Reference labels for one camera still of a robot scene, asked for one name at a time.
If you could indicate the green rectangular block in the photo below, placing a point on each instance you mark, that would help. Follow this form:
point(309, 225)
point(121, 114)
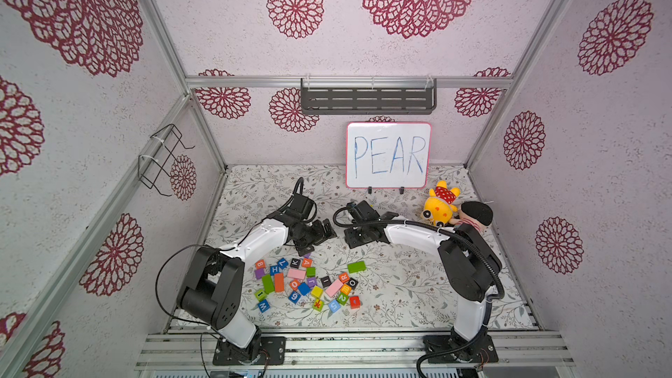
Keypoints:
point(357, 267)

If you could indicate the green tall block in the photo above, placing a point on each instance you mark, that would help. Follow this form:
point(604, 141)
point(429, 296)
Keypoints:
point(268, 284)

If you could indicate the green 2 letter block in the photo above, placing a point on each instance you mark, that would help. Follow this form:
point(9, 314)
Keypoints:
point(342, 298)

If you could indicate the yellow plush toy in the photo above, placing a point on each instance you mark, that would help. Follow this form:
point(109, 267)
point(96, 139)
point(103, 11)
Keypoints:
point(440, 208)

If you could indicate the orange A letter block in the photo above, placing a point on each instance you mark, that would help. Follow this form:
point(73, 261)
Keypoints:
point(307, 262)

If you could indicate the long pink block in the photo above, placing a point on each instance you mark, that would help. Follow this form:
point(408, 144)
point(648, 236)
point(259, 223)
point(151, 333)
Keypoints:
point(334, 289)

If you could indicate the black O letter block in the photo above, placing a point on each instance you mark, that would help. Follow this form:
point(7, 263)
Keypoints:
point(352, 283)

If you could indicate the striped plush doll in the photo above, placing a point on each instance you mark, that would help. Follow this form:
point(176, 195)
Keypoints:
point(476, 214)

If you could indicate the floral table mat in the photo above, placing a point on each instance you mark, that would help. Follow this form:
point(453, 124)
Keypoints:
point(401, 287)

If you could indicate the pink framed whiteboard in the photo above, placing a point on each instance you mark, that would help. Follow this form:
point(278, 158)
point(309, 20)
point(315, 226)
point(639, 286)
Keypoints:
point(387, 155)

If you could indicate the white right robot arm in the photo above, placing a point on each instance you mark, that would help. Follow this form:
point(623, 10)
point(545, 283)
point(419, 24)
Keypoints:
point(471, 266)

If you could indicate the pink flat block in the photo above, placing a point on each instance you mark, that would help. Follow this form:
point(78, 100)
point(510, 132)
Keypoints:
point(298, 274)

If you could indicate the red cube block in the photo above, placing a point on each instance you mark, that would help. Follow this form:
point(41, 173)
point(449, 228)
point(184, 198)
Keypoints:
point(355, 302)

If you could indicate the orange rectangular block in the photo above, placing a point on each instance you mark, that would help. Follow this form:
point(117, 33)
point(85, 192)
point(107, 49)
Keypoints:
point(279, 282)

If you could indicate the orange R letter block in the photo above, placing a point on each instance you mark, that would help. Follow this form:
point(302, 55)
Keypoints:
point(344, 277)

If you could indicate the black I letter block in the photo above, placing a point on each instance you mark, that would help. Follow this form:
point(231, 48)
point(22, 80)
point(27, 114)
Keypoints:
point(326, 282)

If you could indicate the grey metal wall shelf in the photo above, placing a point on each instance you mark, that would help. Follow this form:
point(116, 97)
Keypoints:
point(367, 101)

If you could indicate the black K letter block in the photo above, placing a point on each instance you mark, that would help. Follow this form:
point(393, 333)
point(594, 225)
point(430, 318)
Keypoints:
point(295, 263)

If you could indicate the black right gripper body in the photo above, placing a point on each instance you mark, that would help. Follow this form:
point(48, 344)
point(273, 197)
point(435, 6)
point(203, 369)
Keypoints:
point(360, 234)

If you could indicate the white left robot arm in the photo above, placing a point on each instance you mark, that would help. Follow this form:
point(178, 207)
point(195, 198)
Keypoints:
point(212, 288)

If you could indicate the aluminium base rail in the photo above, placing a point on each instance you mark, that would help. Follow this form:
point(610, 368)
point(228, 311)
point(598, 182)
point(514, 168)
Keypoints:
point(188, 349)

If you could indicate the black wire wall rack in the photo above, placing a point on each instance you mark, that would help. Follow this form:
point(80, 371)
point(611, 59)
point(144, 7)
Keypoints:
point(155, 165)

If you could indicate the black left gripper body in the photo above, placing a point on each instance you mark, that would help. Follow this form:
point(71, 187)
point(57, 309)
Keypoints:
point(313, 234)

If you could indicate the blue W letter block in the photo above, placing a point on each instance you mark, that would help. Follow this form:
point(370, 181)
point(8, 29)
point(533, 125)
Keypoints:
point(263, 306)

